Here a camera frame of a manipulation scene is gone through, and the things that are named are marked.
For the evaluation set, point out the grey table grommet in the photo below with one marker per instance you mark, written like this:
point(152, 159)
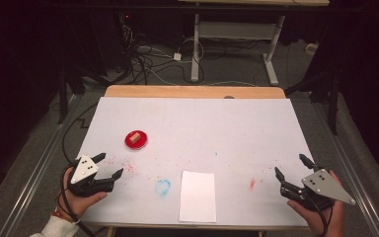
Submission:
point(229, 97)

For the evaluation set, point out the large white board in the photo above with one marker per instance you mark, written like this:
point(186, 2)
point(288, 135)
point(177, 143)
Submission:
point(210, 131)

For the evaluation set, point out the black metal stand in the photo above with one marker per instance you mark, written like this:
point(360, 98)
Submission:
point(62, 98)
point(334, 108)

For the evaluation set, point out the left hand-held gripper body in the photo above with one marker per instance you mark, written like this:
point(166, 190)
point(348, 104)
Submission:
point(85, 169)

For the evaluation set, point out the wooden table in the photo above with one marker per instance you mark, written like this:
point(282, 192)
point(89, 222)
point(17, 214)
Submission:
point(194, 91)

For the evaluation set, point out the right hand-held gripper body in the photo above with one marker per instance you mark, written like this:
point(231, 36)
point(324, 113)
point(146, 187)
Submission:
point(324, 186)

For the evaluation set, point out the aluminium floor rail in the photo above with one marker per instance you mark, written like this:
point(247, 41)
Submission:
point(352, 171)
point(36, 171)

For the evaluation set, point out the white metal desk frame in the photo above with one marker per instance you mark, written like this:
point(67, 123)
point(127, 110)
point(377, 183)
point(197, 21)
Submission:
point(237, 30)

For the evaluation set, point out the person's right hand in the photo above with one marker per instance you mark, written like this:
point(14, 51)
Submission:
point(335, 220)

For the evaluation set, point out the white power adapter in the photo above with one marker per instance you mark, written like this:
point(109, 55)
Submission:
point(177, 56)

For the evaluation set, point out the small wooden stamp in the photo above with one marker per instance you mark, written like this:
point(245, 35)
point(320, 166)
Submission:
point(134, 138)

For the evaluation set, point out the white paper sheet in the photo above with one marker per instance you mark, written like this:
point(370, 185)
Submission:
point(197, 197)

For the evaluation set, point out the person's left hand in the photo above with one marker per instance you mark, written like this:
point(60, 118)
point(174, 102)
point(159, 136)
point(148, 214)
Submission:
point(77, 204)

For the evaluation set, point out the round red ink pad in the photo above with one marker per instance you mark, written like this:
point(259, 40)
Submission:
point(142, 143)

